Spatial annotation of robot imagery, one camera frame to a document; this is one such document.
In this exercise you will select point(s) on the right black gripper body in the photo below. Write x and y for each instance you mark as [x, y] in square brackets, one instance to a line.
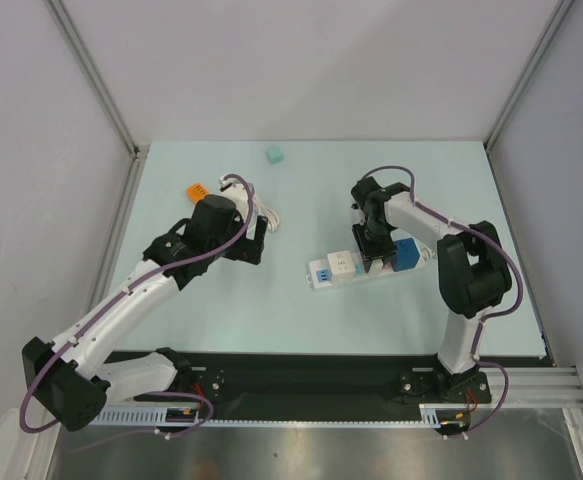
[374, 245]

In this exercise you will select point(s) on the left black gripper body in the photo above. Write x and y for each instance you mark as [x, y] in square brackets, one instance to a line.
[239, 250]

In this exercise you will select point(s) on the blue cube plug adapter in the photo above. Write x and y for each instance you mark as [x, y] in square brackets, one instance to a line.
[407, 255]

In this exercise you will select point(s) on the white square socket adapter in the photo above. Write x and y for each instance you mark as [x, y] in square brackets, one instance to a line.
[342, 266]

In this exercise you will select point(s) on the white colourful power strip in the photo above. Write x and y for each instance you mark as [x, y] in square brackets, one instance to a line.
[319, 276]

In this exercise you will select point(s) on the orange power strip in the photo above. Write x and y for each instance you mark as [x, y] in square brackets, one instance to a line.
[196, 193]

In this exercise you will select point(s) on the teal cube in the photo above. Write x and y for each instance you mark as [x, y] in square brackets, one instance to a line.
[274, 154]

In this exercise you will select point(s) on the small white adapter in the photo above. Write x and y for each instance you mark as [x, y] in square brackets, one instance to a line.
[375, 267]

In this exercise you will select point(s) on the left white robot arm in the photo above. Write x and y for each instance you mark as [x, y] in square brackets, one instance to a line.
[70, 376]

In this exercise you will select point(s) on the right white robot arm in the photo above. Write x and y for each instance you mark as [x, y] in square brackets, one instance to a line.
[473, 271]

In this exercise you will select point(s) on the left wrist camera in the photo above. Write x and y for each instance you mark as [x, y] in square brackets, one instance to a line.
[238, 194]

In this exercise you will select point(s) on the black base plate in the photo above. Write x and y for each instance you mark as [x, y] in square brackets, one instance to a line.
[346, 387]

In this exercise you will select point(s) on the left aluminium frame post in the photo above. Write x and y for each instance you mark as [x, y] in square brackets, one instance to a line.
[86, 63]

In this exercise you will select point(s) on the aluminium frame post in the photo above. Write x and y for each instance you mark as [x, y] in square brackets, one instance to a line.
[86, 63]
[530, 70]

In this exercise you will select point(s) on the white slotted cable duct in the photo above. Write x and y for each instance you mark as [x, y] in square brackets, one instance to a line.
[176, 418]

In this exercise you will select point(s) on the right aluminium frame post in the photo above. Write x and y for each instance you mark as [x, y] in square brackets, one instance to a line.
[530, 70]

